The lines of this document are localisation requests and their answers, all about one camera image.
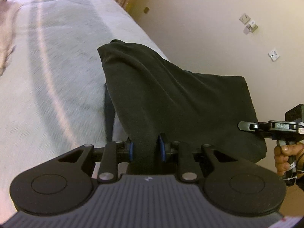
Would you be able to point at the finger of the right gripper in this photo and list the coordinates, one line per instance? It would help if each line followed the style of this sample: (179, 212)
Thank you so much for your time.
(259, 128)

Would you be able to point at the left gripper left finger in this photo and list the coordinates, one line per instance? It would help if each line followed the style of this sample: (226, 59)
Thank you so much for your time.
(110, 157)

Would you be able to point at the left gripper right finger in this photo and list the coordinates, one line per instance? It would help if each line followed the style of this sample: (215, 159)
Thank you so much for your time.
(177, 158)

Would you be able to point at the black pants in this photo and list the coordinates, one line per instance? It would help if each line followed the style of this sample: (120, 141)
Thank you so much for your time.
(151, 96)

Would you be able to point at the right hand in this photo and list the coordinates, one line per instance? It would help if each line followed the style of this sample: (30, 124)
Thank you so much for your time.
(282, 155)

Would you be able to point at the striped bedspread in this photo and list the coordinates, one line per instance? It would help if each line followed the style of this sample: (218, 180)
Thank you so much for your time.
(52, 92)

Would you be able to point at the folded beige garment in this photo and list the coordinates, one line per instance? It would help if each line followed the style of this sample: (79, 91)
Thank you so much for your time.
(9, 10)

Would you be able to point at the white wall switch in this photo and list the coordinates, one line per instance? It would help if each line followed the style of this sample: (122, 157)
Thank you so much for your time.
(273, 55)

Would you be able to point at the white wall socket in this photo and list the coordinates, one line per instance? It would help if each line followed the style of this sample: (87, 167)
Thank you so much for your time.
(250, 25)

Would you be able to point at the small brown wall plate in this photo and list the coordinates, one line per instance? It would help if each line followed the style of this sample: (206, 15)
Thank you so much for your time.
(146, 10)

